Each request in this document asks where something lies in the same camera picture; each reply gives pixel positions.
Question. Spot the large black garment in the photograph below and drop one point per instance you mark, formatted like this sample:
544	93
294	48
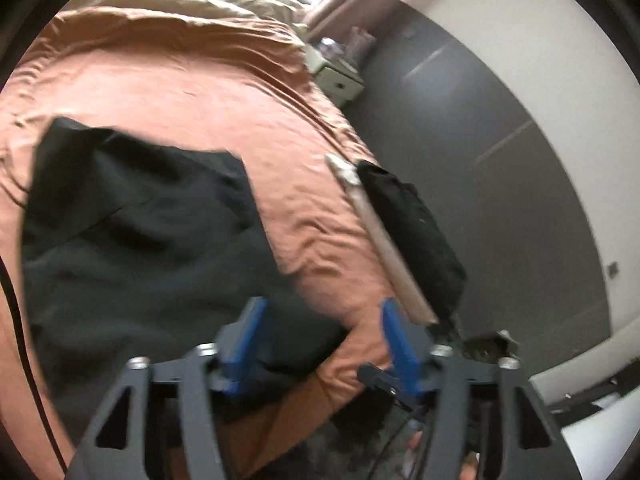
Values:
125	240

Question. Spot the pale bundle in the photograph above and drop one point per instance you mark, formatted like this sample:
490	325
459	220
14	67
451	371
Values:
361	42

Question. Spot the white bed frame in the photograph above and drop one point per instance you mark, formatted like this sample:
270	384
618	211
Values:
385	245

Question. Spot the black fuzzy cloth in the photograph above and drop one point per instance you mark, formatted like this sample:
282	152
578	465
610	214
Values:
415	230

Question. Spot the white nightstand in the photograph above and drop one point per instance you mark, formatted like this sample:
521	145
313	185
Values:
340	80

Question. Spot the orange bed sheet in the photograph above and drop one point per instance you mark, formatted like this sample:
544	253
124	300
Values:
225	110

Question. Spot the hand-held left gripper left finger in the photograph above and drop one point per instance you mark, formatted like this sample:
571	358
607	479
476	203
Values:
245	340

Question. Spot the grey wardrobe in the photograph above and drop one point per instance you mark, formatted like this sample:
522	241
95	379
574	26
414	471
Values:
475	110

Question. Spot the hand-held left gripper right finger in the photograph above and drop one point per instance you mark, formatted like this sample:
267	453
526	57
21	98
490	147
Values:
400	350

